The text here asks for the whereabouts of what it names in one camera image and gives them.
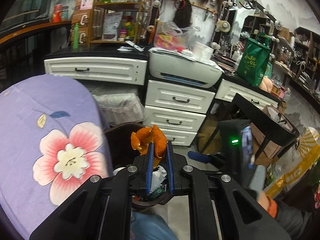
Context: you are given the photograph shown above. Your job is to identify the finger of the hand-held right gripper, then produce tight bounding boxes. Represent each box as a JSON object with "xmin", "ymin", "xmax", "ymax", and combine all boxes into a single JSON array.
[{"xmin": 187, "ymin": 151, "xmax": 223, "ymax": 166}]

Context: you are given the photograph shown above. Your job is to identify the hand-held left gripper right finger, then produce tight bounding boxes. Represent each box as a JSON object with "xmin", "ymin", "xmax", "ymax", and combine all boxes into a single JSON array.
[{"xmin": 166, "ymin": 141, "xmax": 292, "ymax": 240}]

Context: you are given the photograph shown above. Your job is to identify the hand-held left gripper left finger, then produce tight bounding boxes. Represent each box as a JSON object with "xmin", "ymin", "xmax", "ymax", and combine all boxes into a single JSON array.
[{"xmin": 29, "ymin": 142, "xmax": 155, "ymax": 240}]

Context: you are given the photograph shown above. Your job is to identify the orange peel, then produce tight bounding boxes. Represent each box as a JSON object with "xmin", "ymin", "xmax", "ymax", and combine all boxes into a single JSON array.
[{"xmin": 130, "ymin": 124, "xmax": 167, "ymax": 167}]

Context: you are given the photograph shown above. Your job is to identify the black trash bin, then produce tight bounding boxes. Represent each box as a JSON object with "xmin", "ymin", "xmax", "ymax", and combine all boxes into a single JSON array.
[{"xmin": 104, "ymin": 122, "xmax": 180, "ymax": 207}]

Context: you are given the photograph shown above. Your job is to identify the person's right forearm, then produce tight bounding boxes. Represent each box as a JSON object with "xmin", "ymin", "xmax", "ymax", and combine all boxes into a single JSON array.
[{"xmin": 257, "ymin": 191, "xmax": 312, "ymax": 230}]

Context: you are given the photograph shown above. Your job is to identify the white crumpled tissue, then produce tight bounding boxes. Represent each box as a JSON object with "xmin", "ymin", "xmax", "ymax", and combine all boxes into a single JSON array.
[{"xmin": 150, "ymin": 166, "xmax": 167, "ymax": 189}]

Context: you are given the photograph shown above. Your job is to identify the brown paper bag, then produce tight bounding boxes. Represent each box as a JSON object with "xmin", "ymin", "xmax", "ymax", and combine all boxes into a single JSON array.
[{"xmin": 250, "ymin": 105, "xmax": 280, "ymax": 167}]

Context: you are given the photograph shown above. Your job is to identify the black side table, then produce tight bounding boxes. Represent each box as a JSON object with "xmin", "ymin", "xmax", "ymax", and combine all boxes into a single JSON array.
[{"xmin": 231, "ymin": 94, "xmax": 300, "ymax": 147}]

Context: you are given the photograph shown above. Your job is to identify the white drawer cabinet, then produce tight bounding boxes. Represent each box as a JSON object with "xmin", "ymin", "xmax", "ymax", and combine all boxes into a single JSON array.
[{"xmin": 144, "ymin": 79, "xmax": 216, "ymax": 147}]

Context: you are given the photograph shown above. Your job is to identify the person's blue pants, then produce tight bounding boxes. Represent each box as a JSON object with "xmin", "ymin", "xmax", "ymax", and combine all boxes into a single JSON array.
[{"xmin": 130, "ymin": 210, "xmax": 175, "ymax": 240}]

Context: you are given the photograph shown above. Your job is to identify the white desk drawer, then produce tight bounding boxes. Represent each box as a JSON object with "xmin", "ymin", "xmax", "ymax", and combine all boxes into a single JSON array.
[{"xmin": 215, "ymin": 79, "xmax": 282, "ymax": 109}]

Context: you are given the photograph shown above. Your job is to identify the yellow white woven sack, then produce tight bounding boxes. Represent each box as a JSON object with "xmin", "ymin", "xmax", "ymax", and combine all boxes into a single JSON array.
[{"xmin": 265, "ymin": 127, "xmax": 320, "ymax": 198}]

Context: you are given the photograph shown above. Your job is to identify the lace-covered stool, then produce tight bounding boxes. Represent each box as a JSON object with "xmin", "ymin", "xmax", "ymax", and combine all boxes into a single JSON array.
[{"xmin": 94, "ymin": 92, "xmax": 145, "ymax": 128}]

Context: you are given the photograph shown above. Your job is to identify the peach plush toy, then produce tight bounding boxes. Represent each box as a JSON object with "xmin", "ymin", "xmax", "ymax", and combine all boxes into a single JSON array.
[{"xmin": 259, "ymin": 76, "xmax": 274, "ymax": 92}]

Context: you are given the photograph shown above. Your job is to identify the white printer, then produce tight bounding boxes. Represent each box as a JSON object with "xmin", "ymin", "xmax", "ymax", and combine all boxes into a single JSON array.
[{"xmin": 149, "ymin": 50, "xmax": 224, "ymax": 88}]

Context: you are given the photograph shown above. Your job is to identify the green tote bag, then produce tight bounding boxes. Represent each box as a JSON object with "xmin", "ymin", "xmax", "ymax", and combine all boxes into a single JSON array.
[{"xmin": 236, "ymin": 32, "xmax": 272, "ymax": 87}]

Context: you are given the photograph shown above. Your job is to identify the white plastic container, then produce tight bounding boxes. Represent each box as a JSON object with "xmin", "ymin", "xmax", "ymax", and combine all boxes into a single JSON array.
[{"xmin": 194, "ymin": 41, "xmax": 213, "ymax": 60}]

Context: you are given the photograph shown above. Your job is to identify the white wide drawer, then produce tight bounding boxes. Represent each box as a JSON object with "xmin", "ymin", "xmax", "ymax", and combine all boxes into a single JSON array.
[{"xmin": 44, "ymin": 57, "xmax": 148, "ymax": 85}]

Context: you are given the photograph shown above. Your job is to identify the clear plastic bag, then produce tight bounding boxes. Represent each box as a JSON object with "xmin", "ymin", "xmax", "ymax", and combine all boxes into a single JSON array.
[{"xmin": 153, "ymin": 20, "xmax": 200, "ymax": 50}]

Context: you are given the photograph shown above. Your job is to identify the white tube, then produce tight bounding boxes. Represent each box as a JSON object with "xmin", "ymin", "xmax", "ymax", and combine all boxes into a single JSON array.
[{"xmin": 125, "ymin": 41, "xmax": 145, "ymax": 51}]

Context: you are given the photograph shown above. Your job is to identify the dark wooden shelf unit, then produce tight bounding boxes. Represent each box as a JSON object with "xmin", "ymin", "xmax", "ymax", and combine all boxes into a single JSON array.
[{"xmin": 292, "ymin": 26, "xmax": 320, "ymax": 90}]

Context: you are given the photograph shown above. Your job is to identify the roll of tape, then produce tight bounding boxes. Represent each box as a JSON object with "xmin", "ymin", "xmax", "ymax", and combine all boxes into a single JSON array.
[{"xmin": 216, "ymin": 20, "xmax": 231, "ymax": 32}]

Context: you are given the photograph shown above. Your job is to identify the purple floral tablecloth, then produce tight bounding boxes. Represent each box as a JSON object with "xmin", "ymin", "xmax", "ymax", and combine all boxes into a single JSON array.
[{"xmin": 0, "ymin": 74, "xmax": 110, "ymax": 233}]

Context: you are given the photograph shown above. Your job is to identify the dark short wig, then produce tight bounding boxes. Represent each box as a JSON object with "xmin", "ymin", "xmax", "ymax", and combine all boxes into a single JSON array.
[{"xmin": 173, "ymin": 0, "xmax": 193, "ymax": 29}]

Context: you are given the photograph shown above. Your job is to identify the brown cardboard box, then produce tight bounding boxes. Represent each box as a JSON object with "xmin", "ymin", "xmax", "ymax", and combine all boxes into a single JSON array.
[
  {"xmin": 75, "ymin": 26, "xmax": 92, "ymax": 47},
  {"xmin": 72, "ymin": 9, "xmax": 93, "ymax": 28}
]

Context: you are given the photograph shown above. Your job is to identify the green bottle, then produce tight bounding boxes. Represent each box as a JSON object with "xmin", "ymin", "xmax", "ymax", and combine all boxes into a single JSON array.
[{"xmin": 73, "ymin": 23, "xmax": 80, "ymax": 48}]

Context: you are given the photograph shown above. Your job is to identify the wooden shelf rack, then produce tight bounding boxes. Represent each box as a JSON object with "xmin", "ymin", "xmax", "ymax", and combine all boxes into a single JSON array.
[{"xmin": 90, "ymin": 1, "xmax": 145, "ymax": 43}]

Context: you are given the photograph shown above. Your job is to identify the pink box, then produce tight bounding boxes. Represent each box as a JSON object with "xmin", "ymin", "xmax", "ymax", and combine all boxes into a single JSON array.
[{"xmin": 75, "ymin": 0, "xmax": 97, "ymax": 12}]

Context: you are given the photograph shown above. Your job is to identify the red tin canister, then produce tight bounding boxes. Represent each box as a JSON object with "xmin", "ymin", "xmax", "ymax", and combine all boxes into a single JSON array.
[{"xmin": 52, "ymin": 4, "xmax": 63, "ymax": 22}]

